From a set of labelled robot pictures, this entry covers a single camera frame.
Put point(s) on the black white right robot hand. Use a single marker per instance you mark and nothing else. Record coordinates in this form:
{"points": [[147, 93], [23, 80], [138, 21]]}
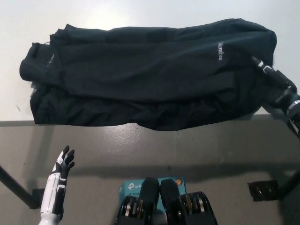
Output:
{"points": [[279, 78]]}

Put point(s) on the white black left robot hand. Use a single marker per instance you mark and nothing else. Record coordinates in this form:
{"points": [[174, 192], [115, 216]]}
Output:
{"points": [[54, 189]]}

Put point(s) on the black Columbia jacket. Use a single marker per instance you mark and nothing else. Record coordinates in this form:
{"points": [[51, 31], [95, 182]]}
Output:
{"points": [[140, 77]]}

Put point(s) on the black left robot body block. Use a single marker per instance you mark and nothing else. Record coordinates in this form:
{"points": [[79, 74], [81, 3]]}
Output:
{"points": [[150, 192]]}

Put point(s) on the black table leg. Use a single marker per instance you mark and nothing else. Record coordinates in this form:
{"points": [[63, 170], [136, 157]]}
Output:
{"points": [[16, 187], [289, 182]]}

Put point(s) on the teal tp-link box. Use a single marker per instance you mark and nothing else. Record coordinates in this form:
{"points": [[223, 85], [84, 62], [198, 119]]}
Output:
{"points": [[129, 188]]}

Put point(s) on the grey tape strip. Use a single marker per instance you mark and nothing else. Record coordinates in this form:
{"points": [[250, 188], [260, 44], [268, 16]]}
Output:
{"points": [[32, 89]]}

